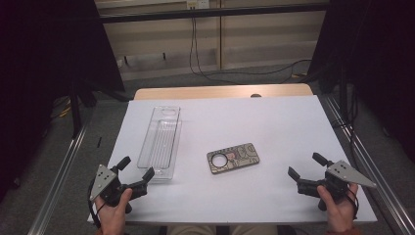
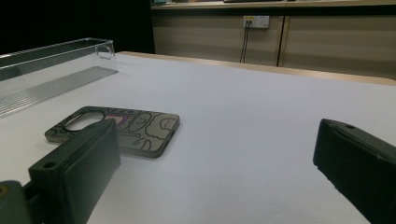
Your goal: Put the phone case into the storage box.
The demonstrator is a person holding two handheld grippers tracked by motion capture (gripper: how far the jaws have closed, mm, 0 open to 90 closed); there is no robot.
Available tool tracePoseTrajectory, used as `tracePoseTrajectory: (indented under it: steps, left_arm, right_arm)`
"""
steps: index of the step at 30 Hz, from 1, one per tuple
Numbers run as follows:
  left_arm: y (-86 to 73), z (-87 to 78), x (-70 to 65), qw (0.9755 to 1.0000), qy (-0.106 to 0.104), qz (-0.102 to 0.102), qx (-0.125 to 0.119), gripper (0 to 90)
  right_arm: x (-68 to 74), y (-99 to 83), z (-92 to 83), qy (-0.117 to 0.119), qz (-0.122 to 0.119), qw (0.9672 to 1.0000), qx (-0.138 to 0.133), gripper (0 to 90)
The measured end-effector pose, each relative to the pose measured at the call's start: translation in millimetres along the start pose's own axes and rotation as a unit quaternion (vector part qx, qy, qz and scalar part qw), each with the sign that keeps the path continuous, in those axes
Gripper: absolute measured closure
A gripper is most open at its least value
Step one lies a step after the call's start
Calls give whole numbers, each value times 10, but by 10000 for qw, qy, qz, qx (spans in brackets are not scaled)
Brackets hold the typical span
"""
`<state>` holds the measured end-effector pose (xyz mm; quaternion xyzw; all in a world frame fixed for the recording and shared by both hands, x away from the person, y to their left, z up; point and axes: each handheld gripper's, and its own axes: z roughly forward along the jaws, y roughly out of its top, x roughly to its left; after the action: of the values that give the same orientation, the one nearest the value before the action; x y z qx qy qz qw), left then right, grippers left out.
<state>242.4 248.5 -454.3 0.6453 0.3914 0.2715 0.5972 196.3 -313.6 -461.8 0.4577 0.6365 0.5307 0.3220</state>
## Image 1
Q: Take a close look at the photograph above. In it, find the person's right hand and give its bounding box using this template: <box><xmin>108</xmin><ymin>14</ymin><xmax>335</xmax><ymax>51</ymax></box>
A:
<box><xmin>316</xmin><ymin>182</ymin><xmax>360</xmax><ymax>233</ymax></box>

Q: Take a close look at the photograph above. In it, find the person's left leg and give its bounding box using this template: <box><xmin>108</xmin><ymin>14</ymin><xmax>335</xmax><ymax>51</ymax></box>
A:
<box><xmin>166</xmin><ymin>224</ymin><xmax>218</xmax><ymax>235</ymax></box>

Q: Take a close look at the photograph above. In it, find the person's leg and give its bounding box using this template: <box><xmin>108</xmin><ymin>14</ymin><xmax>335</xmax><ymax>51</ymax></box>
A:
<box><xmin>229</xmin><ymin>224</ymin><xmax>279</xmax><ymax>235</ymax></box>
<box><xmin>166</xmin><ymin>224</ymin><xmax>218</xmax><ymax>235</ymax></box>

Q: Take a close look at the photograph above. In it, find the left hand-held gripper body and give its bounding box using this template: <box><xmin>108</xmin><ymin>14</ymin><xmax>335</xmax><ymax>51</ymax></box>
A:
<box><xmin>89</xmin><ymin>164</ymin><xmax>149</xmax><ymax>215</ymax></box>

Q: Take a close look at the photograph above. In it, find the black power cable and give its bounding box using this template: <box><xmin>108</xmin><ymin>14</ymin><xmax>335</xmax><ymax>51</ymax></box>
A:
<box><xmin>188</xmin><ymin>17</ymin><xmax>243</xmax><ymax>86</ymax></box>
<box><xmin>193</xmin><ymin>17</ymin><xmax>312</xmax><ymax>79</ymax></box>

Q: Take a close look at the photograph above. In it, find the white wall outlet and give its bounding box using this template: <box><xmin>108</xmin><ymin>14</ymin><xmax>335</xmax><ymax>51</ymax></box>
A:
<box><xmin>186</xmin><ymin>0</ymin><xmax>210</xmax><ymax>10</ymax></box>

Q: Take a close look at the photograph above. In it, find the left hand-held gripper cable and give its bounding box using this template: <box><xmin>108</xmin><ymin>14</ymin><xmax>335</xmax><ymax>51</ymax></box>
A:
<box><xmin>87</xmin><ymin>177</ymin><xmax>103</xmax><ymax>229</ymax></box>

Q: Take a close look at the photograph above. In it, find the aluminium rail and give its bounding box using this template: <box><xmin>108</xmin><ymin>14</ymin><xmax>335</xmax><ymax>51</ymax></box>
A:
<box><xmin>27</xmin><ymin>123</ymin><xmax>90</xmax><ymax>235</ymax></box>
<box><xmin>321</xmin><ymin>94</ymin><xmax>415</xmax><ymax>235</ymax></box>

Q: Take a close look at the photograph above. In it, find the right hand-held gripper cable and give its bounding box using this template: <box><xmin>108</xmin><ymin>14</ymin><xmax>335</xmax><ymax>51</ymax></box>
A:
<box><xmin>346</xmin><ymin>187</ymin><xmax>360</xmax><ymax>220</ymax></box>

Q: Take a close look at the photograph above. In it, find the hand-held gripper cable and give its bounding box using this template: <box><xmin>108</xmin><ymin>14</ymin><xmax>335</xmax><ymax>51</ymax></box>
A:
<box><xmin>346</xmin><ymin>187</ymin><xmax>360</xmax><ymax>220</ymax></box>
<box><xmin>87</xmin><ymin>177</ymin><xmax>103</xmax><ymax>229</ymax></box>

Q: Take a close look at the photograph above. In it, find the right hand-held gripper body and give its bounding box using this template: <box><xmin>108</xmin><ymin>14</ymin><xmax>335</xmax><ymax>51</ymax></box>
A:
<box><xmin>296</xmin><ymin>160</ymin><xmax>378</xmax><ymax>212</ymax></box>

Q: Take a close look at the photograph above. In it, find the black curtain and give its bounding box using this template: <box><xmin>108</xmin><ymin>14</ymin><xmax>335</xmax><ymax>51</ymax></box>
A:
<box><xmin>307</xmin><ymin>0</ymin><xmax>415</xmax><ymax>165</ymax></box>
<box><xmin>0</xmin><ymin>0</ymin><xmax>126</xmax><ymax>201</ymax></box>

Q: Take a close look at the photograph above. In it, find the black horizontal bar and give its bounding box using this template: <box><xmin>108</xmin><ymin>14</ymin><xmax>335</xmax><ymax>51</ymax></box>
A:
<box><xmin>97</xmin><ymin>2</ymin><xmax>331</xmax><ymax>24</ymax></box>

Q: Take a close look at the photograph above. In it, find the person's right leg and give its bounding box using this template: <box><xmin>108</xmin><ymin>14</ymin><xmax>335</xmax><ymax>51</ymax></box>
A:
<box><xmin>229</xmin><ymin>224</ymin><xmax>279</xmax><ymax>235</ymax></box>

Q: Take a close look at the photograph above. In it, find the white table mat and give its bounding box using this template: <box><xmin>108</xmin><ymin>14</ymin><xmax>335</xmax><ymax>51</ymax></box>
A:
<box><xmin>87</xmin><ymin>95</ymin><xmax>378</xmax><ymax>225</ymax></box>

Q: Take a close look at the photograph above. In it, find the person's left hand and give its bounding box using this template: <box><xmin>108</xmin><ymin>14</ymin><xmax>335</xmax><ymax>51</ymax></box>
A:
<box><xmin>94</xmin><ymin>188</ymin><xmax>134</xmax><ymax>235</ymax></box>

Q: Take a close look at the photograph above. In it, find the black metal stand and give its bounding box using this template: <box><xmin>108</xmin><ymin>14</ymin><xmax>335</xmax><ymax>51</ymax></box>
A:
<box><xmin>68</xmin><ymin>77</ymin><xmax>99</xmax><ymax>139</ymax></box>

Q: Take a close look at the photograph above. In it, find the clear plastic tray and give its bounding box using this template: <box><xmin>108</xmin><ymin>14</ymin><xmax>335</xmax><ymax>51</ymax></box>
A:
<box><xmin>136</xmin><ymin>105</ymin><xmax>183</xmax><ymax>181</ymax></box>

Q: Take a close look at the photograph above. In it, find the patterned phone case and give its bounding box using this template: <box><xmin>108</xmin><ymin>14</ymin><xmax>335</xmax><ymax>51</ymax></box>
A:
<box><xmin>206</xmin><ymin>142</ymin><xmax>261</xmax><ymax>175</ymax></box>

